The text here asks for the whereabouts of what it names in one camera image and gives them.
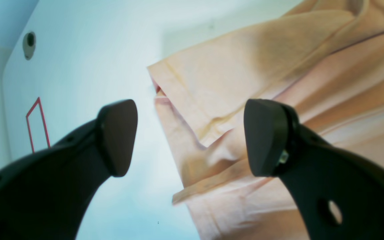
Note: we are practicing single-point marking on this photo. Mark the right table cable grommet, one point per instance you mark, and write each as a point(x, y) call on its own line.
point(29, 45)

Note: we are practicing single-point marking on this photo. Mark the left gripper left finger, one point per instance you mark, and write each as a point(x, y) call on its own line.
point(44, 196)

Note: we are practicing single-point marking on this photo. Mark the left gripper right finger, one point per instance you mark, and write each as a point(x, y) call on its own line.
point(340, 195)

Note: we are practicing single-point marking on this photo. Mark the red triangle sticker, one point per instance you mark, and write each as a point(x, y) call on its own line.
point(37, 127)

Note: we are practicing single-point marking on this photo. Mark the peach pink T-shirt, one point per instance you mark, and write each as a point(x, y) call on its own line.
point(324, 58)

